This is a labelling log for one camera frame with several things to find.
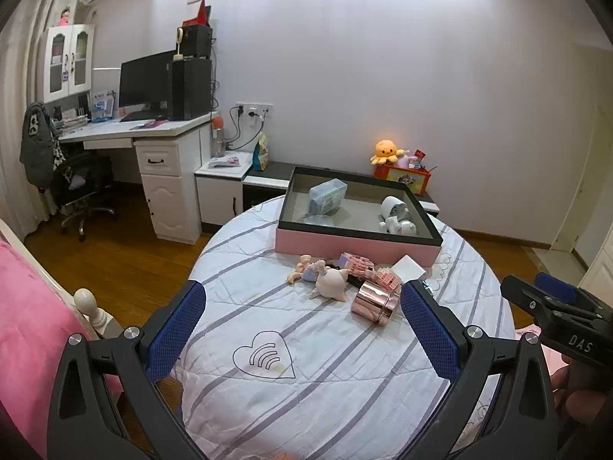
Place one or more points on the white bed post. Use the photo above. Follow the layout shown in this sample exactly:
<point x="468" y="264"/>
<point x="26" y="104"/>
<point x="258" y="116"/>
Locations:
<point x="93" y="313"/>

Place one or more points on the pink black storage box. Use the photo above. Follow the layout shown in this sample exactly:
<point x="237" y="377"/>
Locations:
<point x="356" y="222"/>

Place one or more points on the pink doll figurine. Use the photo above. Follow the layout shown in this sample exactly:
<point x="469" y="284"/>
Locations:
<point x="329" y="282"/>

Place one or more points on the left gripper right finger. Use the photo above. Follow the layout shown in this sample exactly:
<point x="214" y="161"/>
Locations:
<point x="520" y="422"/>

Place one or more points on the pink quilt bedding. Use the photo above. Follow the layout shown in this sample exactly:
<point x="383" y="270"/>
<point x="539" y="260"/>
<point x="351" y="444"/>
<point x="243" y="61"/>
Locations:
<point x="36" y="322"/>

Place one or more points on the beige curtain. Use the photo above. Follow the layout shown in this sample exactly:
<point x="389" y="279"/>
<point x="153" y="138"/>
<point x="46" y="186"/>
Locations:
<point x="21" y="207"/>

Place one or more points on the white desk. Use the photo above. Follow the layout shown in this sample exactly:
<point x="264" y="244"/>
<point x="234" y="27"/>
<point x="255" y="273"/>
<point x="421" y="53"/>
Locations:
<point x="168" y="156"/>

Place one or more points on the black speaker box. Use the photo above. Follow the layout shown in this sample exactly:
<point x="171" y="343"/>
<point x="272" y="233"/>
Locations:
<point x="195" y="40"/>

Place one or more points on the right hand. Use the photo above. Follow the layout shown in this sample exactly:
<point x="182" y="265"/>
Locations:
<point x="583" y="399"/>

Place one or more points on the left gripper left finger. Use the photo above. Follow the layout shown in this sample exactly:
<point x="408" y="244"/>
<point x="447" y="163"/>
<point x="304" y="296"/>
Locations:
<point x="84" y="422"/>

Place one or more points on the black computer tower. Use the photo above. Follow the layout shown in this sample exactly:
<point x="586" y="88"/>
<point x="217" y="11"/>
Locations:
<point x="190" y="93"/>

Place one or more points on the grey jacket on chair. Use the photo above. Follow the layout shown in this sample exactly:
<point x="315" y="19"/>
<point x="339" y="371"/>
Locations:
<point x="41" y="153"/>

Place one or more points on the red picture box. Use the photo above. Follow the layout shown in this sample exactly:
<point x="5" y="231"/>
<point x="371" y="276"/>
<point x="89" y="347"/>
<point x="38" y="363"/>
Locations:
<point x="415" y="179"/>

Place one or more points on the white charger cube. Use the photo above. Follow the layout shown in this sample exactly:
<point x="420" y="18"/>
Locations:
<point x="407" y="269"/>

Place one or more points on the low black white cabinet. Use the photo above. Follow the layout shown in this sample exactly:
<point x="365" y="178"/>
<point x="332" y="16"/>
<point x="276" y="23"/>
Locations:
<point x="225" y="192"/>

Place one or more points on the white astronaut lamp toy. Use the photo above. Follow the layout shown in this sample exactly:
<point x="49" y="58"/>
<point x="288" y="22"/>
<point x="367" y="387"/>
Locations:
<point x="393" y="226"/>

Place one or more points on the black computer monitor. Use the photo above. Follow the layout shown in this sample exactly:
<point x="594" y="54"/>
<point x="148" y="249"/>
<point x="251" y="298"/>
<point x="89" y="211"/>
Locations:
<point x="144" y="81"/>

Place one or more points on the striped white tablecloth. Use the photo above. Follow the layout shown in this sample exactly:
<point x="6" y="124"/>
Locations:
<point x="272" y="370"/>

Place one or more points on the clear plastic box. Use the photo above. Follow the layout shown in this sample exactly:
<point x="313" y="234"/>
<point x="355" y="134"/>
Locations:
<point x="326" y="197"/>

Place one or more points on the black office chair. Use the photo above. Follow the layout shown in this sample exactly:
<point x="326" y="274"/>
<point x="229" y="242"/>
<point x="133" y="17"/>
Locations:
<point x="81" y="187"/>

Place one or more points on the orange octopus plush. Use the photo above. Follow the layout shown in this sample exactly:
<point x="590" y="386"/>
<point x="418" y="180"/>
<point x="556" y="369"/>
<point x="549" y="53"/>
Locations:
<point x="386" y="152"/>

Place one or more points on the rose gold metal cylinder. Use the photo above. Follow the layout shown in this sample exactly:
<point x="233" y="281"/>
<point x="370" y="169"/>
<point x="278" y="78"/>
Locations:
<point x="374" y="304"/>

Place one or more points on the clear water bottle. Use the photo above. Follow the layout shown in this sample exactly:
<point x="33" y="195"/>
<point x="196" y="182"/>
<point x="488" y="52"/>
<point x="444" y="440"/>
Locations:
<point x="218" y="137"/>

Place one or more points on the white wall cabinet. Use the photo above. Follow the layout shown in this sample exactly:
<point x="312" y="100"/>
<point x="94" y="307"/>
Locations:
<point x="65" y="62"/>

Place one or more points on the wall power outlet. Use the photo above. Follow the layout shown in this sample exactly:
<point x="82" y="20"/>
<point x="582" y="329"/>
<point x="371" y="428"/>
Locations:
<point x="250" y="109"/>

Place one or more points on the yellow snack bag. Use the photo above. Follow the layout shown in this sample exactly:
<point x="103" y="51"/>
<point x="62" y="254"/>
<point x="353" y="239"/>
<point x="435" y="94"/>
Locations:
<point x="260" y="156"/>

